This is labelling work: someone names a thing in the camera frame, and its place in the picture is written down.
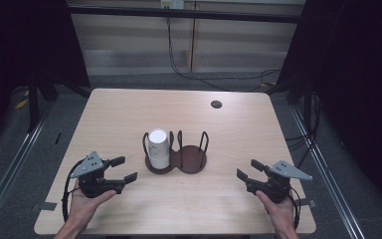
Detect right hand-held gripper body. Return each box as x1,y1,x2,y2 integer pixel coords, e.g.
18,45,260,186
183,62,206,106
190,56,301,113
245,159,314,204

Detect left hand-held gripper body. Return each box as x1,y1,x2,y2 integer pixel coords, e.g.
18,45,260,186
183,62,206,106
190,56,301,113
69,150,127,199

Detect stack of white paper cups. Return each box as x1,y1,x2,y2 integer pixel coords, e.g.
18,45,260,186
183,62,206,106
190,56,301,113
146,127,172,170

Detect black wire brown cup holder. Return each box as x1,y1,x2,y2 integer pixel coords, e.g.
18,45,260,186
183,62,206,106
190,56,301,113
141,129,210,175

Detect person's left hand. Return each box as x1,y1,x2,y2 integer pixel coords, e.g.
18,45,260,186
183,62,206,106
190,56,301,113
66,178,117,231

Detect person's right hand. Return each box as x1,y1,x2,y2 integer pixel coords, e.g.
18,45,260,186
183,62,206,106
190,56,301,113
255,189,296,234

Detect grey tape strip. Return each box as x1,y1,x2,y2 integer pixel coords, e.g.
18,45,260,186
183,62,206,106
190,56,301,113
30,201,58,212
294,197,317,209

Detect black metal stand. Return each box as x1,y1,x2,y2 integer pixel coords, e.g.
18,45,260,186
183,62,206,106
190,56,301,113
27,71,60,133

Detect yellow floor tape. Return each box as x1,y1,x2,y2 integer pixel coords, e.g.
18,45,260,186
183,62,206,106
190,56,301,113
14,90,30,111

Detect black curtain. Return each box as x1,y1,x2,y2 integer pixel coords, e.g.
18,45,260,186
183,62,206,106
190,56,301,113
0,0,92,133
277,0,382,210

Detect black horizontal bar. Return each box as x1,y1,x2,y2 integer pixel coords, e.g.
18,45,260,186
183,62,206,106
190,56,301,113
68,5,305,25

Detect white power outlet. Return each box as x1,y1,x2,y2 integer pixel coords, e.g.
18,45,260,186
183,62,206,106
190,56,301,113
159,0,185,11

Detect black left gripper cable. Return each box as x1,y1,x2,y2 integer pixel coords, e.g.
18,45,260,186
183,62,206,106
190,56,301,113
61,158,85,223

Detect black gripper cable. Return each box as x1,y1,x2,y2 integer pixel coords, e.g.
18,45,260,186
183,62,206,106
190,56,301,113
61,158,85,223
287,186,302,231

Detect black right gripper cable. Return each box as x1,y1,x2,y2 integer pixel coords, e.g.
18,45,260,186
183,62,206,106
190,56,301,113
287,186,302,231

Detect grey metal floor rail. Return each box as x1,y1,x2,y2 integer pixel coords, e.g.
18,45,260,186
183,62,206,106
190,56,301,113
0,106,49,231
288,105,366,239

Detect black floor cables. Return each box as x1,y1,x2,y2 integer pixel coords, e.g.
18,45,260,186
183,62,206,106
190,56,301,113
285,92,323,168

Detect black hanging wall cable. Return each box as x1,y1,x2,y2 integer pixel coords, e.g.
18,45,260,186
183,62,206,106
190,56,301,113
165,15,282,93

